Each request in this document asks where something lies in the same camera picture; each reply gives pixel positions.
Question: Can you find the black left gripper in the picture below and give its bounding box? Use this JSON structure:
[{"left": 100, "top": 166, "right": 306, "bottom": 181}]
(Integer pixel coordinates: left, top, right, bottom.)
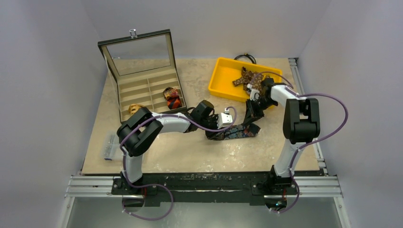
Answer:
[{"left": 199, "top": 114, "right": 224, "bottom": 140}]

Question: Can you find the navy floral tie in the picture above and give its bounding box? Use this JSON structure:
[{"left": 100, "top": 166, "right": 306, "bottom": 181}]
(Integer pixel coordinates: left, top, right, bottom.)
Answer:
[{"left": 215, "top": 123, "right": 260, "bottom": 141}]

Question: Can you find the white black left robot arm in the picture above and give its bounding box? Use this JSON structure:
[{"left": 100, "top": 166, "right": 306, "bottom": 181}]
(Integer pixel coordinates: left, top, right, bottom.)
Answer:
[{"left": 116, "top": 100, "right": 237, "bottom": 194}]

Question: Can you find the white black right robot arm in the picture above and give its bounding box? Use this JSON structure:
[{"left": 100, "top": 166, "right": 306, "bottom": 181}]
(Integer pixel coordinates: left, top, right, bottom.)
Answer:
[{"left": 243, "top": 78, "right": 320, "bottom": 193}]

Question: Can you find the brown floral tie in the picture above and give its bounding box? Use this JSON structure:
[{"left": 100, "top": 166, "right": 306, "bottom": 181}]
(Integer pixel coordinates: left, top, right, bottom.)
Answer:
[{"left": 232, "top": 67, "right": 266, "bottom": 95}]

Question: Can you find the orange navy rolled tie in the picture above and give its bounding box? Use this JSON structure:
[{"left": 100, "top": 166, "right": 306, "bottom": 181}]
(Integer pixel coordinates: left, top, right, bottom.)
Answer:
[{"left": 163, "top": 87, "right": 182, "bottom": 110}]

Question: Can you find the yellow plastic tray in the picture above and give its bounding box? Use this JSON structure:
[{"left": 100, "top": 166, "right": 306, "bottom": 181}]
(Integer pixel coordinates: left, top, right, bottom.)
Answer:
[{"left": 208, "top": 57, "right": 283, "bottom": 102}]

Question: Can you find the tan patterned rolled tie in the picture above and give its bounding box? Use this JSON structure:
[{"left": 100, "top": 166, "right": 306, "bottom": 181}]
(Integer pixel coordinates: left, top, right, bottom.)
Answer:
[{"left": 128, "top": 104, "right": 144, "bottom": 115}]

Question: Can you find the black tie storage box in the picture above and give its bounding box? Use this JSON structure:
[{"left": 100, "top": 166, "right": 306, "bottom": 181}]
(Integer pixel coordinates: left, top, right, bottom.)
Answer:
[{"left": 97, "top": 29, "right": 187, "bottom": 122}]

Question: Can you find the clear plastic screw box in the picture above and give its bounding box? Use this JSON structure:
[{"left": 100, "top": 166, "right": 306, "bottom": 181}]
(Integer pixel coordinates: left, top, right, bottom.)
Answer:
[{"left": 101, "top": 132, "right": 123, "bottom": 161}]

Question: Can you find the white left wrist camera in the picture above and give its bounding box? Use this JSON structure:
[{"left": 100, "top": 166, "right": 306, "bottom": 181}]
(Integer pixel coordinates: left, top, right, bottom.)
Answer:
[{"left": 217, "top": 113, "right": 233, "bottom": 129}]

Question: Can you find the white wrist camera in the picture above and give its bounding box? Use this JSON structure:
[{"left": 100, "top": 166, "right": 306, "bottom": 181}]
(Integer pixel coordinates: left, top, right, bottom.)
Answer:
[
  {"left": 247, "top": 84, "right": 260, "bottom": 101},
  {"left": 217, "top": 113, "right": 233, "bottom": 129}
]

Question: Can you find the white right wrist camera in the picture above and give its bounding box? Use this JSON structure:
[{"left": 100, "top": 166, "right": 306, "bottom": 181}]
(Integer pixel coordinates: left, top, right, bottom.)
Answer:
[{"left": 247, "top": 84, "right": 260, "bottom": 101}]

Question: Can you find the black cable loop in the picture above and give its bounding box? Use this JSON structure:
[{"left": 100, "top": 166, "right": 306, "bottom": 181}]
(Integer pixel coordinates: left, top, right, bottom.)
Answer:
[{"left": 233, "top": 54, "right": 257, "bottom": 65}]

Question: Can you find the black mounting base rail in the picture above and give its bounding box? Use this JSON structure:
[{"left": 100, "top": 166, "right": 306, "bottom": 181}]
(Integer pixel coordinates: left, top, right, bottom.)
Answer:
[{"left": 111, "top": 171, "right": 297, "bottom": 209}]

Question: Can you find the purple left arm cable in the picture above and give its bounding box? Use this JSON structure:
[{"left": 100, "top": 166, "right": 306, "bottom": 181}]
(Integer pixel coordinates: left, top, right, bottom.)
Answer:
[{"left": 119, "top": 106, "right": 237, "bottom": 221}]

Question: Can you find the aluminium frame rail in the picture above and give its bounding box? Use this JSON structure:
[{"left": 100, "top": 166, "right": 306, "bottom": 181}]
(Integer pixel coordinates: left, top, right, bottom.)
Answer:
[{"left": 66, "top": 77, "right": 343, "bottom": 216}]

